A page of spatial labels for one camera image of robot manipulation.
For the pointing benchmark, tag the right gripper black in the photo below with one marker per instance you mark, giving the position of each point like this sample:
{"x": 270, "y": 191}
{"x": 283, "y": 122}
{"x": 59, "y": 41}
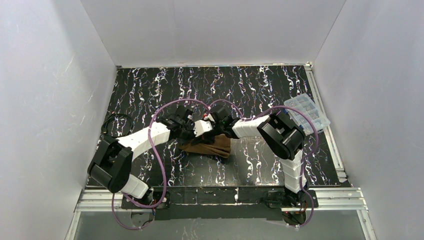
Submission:
{"x": 216, "y": 133}

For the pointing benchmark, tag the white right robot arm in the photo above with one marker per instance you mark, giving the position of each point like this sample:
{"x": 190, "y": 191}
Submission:
{"x": 282, "y": 135}

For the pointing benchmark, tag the brown woven cloth napkin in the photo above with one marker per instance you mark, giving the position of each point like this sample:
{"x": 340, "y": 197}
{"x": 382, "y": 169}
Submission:
{"x": 221, "y": 147}

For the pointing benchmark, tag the clear plastic compartment box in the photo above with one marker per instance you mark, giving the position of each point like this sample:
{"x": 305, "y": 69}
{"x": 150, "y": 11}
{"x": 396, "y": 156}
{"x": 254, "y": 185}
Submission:
{"x": 308, "y": 107}

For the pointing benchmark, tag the aluminium side rail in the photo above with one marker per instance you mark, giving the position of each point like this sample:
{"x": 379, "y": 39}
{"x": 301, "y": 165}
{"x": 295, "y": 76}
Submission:
{"x": 334, "y": 151}

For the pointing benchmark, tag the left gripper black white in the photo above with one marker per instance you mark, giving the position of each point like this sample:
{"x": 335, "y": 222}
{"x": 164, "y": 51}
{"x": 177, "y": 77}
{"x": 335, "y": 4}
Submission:
{"x": 187, "y": 133}

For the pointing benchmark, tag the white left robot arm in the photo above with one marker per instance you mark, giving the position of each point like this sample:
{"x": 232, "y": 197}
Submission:
{"x": 112, "y": 162}

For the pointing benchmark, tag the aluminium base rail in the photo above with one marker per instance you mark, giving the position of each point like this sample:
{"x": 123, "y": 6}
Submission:
{"x": 240, "y": 202}

